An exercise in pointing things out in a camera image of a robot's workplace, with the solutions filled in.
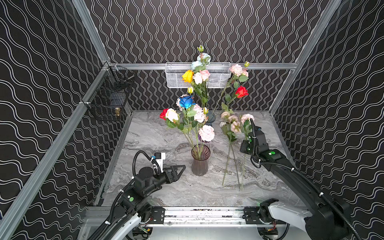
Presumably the pink spray flower stem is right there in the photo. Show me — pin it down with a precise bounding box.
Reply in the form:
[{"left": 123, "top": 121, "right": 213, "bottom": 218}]
[{"left": 220, "top": 111, "right": 255, "bottom": 190}]

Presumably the dark pink glass vase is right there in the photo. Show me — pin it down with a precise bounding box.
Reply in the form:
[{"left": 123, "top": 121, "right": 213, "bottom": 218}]
[{"left": 191, "top": 145, "right": 211, "bottom": 177}]

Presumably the large pink peony spray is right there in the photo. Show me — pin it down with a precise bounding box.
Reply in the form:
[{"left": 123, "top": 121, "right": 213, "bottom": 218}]
[{"left": 176, "top": 92, "right": 215, "bottom": 145}]

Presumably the blue purple glass vase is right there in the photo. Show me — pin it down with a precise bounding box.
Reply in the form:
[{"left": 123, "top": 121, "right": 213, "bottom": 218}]
[{"left": 206, "top": 111, "right": 216, "bottom": 126}]

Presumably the cream pink rose stem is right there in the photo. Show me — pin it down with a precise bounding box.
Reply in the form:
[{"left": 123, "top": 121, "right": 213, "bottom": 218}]
[{"left": 165, "top": 107, "right": 198, "bottom": 153}]

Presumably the large red rose stem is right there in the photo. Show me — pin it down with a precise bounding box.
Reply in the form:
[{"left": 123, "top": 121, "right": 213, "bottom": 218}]
[{"left": 221, "top": 86, "right": 249, "bottom": 113}]

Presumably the small red rose stem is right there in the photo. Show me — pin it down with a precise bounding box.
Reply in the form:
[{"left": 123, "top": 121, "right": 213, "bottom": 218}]
[{"left": 160, "top": 109, "right": 169, "bottom": 120}]

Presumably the blue flower stem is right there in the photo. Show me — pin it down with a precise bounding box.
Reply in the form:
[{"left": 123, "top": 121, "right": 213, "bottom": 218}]
[{"left": 178, "top": 95, "right": 201, "bottom": 159}]

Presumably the pink peony spray stem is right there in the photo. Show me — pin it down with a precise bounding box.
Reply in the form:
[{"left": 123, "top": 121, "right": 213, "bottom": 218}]
[{"left": 213, "top": 62, "right": 250, "bottom": 113}]

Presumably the pink rosebud stem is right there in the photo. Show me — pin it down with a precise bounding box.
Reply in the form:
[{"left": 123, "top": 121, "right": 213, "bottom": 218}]
[{"left": 200, "top": 70, "right": 211, "bottom": 108}]

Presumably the cream white rose stem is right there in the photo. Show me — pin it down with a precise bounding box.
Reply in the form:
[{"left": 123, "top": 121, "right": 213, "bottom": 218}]
[{"left": 193, "top": 72, "right": 204, "bottom": 108}]

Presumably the yellow rose stem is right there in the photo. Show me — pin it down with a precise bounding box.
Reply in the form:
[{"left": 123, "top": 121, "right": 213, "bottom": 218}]
[{"left": 182, "top": 70, "right": 196, "bottom": 95}]

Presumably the white flower stem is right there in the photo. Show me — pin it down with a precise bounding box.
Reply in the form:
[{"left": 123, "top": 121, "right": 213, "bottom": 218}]
[{"left": 190, "top": 44, "right": 212, "bottom": 112}]

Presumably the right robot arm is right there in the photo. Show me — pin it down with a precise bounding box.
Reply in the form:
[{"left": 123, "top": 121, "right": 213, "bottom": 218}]
[{"left": 240, "top": 129, "right": 359, "bottom": 240}]

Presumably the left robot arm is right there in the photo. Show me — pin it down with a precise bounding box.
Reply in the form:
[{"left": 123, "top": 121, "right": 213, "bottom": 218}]
[{"left": 88, "top": 165, "right": 186, "bottom": 240}]

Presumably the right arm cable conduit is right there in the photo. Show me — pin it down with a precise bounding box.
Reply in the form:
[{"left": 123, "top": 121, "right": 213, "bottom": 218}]
[{"left": 249, "top": 118, "right": 362, "bottom": 240}]

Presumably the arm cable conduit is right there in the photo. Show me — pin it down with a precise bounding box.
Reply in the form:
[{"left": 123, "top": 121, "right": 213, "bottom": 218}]
[
  {"left": 249, "top": 118, "right": 362, "bottom": 240},
  {"left": 89, "top": 149, "right": 161, "bottom": 240}
]

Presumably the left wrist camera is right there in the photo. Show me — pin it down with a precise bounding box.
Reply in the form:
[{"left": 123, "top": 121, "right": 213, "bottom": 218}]
[{"left": 151, "top": 152, "right": 166, "bottom": 174}]

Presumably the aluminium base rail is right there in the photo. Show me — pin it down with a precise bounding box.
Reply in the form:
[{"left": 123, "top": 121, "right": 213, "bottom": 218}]
[{"left": 80, "top": 205, "right": 325, "bottom": 228}]

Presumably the white mesh wall basket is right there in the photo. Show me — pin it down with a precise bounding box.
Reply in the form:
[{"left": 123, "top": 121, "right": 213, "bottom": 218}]
[{"left": 165, "top": 62, "right": 231, "bottom": 89}]

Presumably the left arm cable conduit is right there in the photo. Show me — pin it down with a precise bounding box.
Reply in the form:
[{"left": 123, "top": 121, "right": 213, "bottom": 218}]
[{"left": 89, "top": 149, "right": 161, "bottom": 240}]

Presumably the black wire wall basket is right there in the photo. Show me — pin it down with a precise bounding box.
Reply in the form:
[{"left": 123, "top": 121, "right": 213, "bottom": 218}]
[{"left": 83, "top": 62, "right": 137, "bottom": 123}]

